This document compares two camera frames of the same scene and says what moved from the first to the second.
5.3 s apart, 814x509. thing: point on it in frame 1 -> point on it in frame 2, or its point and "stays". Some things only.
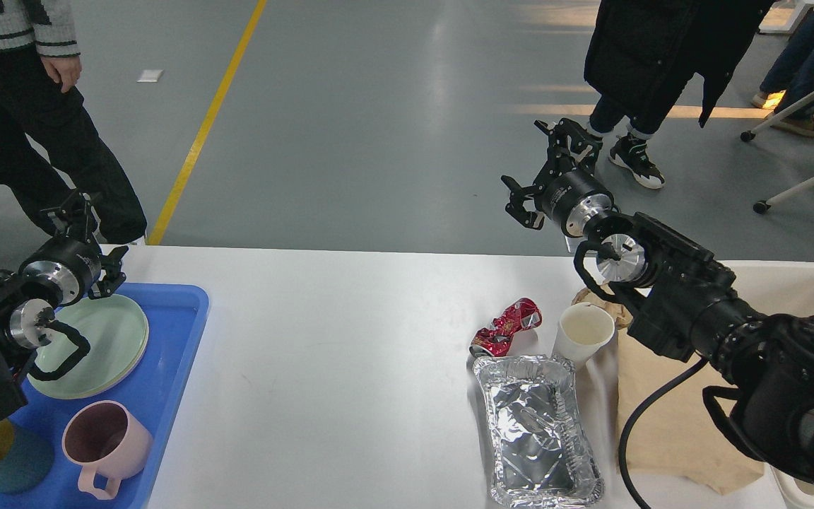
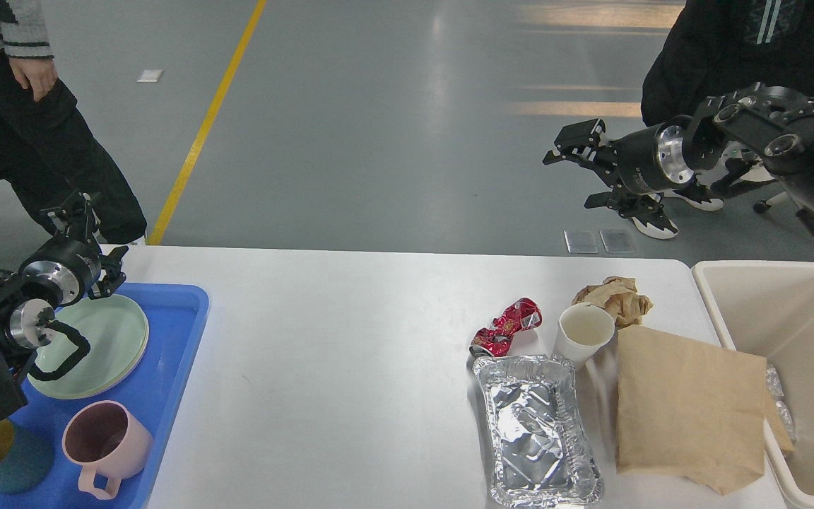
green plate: x=117 y=331 stays
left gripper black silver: x=72 y=265 stays
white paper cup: x=584 y=327 stays
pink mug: x=104 y=439 stays
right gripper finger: x=518 y=194 -> x=629 y=203
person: x=638 y=55 -> x=707 y=47
